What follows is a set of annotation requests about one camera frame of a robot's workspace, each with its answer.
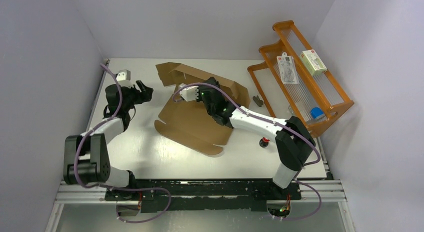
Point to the brown cardboard box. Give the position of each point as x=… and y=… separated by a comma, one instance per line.
x=188, y=123

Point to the blue tape roll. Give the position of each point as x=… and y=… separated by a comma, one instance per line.
x=317, y=113

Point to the red black push button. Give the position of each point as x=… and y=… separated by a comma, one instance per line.
x=264, y=142

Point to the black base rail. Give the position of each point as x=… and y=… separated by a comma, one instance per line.
x=201, y=194

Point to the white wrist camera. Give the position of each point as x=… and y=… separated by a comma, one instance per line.
x=188, y=93
x=123, y=76

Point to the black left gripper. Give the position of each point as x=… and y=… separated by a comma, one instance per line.
x=146, y=92

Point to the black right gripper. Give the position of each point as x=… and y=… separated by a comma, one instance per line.
x=213, y=78

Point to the orange wooden shelf rack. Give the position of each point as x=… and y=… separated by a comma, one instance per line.
x=322, y=91

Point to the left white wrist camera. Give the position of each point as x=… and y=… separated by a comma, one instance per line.
x=123, y=76

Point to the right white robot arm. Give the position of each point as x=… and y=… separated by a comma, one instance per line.
x=293, y=141

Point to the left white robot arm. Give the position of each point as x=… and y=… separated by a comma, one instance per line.
x=86, y=159

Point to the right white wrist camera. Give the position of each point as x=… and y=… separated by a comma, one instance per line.
x=188, y=93

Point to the clear packaged item with card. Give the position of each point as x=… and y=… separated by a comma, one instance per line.
x=287, y=69

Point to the white green small box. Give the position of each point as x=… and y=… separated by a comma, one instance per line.
x=313, y=62

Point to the small grey-olive clip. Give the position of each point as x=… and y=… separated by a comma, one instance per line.
x=258, y=101

